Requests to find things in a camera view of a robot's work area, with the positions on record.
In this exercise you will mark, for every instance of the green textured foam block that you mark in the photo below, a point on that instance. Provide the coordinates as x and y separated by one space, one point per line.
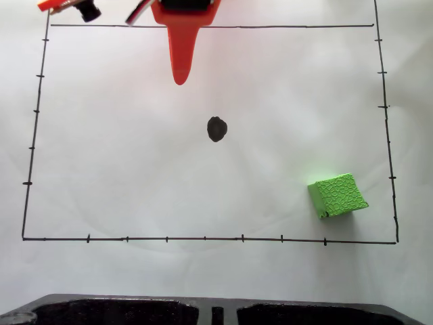
341 198

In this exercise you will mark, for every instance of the black dot mark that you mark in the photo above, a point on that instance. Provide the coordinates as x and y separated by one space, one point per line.
216 129

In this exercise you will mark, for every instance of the white paper sheet, drawn rectangle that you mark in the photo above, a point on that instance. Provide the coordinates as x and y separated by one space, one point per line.
135 152

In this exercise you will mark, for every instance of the small black camera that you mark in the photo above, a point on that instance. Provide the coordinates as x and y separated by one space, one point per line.
88 11

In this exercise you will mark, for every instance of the orange camera mount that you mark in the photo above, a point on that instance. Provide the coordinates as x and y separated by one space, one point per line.
55 4

